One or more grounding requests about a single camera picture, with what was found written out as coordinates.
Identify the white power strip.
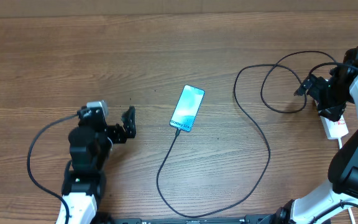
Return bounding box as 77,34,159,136
320,116,349,140

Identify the black USB-C charging cable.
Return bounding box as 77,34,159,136
155,50,338,218

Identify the Galaxy S24 smartphone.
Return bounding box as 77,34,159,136
170,85,205,133

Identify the white power strip cord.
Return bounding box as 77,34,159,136
337,138,357,224

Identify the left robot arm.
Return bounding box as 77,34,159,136
56,101,136,223

